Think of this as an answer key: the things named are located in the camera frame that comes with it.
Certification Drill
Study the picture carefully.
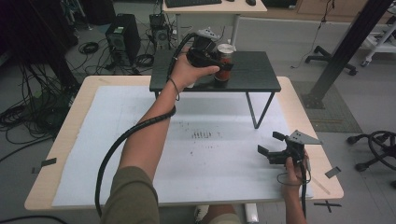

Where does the olive green sleeve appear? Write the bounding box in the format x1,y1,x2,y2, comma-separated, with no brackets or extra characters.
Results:
101,165,161,224

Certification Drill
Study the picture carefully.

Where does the black chair base with casters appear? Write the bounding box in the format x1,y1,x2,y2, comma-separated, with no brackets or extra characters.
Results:
304,45,359,77

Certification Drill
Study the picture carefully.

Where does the white table mat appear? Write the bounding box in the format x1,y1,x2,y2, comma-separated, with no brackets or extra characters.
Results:
50,85,314,208

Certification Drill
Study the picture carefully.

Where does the black tape cross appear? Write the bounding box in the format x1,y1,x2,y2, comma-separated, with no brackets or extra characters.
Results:
313,200,343,214

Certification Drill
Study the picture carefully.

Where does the black slanted metal post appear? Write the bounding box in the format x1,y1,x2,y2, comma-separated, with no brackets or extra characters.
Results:
301,0,394,110

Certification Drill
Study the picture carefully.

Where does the person's left hand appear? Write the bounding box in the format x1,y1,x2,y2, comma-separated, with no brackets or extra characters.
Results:
169,46,220,93

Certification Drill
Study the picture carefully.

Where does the red drink can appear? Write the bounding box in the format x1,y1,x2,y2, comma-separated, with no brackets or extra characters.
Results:
213,43,236,83

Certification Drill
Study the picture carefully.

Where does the small black computer tower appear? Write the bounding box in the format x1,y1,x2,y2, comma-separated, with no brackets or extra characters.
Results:
148,13,171,50

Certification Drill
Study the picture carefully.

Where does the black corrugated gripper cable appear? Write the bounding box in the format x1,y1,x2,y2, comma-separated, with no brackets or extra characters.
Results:
94,32,198,218

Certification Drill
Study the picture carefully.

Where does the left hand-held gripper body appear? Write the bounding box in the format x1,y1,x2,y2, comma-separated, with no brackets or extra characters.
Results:
186,28,220,69

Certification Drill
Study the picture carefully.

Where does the large black computer tower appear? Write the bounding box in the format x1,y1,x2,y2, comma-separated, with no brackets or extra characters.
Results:
105,13,142,67

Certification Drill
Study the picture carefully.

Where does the white cart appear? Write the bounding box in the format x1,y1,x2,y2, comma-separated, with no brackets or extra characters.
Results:
360,6,396,68

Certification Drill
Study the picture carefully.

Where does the black floor cable bundle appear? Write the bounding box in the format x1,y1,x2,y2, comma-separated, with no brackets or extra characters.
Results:
0,60,80,162

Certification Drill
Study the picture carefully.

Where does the white desk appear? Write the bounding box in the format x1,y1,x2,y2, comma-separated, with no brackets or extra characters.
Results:
163,0,268,52

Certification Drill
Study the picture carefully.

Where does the white table leg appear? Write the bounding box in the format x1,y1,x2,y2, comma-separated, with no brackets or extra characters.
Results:
244,203,260,224

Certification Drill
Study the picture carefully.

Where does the person's knee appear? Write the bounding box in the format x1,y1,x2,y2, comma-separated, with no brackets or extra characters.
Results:
205,204,242,224

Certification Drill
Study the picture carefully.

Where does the black keyboard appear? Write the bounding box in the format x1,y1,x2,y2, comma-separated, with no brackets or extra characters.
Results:
164,0,223,8

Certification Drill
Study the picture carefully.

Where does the coiled black cable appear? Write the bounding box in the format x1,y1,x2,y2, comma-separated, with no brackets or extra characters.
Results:
78,41,100,56
134,53,156,68

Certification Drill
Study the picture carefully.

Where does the black shelf with metal legs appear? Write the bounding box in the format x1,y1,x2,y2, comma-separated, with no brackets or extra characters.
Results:
148,50,282,130

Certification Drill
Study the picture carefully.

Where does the person's right hand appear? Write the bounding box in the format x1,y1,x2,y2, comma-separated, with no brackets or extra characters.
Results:
282,149,311,196

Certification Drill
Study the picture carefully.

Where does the grey floor mat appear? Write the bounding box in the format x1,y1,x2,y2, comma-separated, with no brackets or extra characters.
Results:
291,80,363,134

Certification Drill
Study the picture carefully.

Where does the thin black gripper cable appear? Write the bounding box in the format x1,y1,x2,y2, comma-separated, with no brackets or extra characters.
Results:
276,161,312,220

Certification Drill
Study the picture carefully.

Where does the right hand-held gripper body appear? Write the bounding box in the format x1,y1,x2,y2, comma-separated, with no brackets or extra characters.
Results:
266,129,323,166

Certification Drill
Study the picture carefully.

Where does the black chair base with ring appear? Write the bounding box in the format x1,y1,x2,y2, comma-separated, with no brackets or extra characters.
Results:
346,130,396,173

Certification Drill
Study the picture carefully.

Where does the grey tape piece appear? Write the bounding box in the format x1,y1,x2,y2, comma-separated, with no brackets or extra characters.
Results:
324,166,342,179

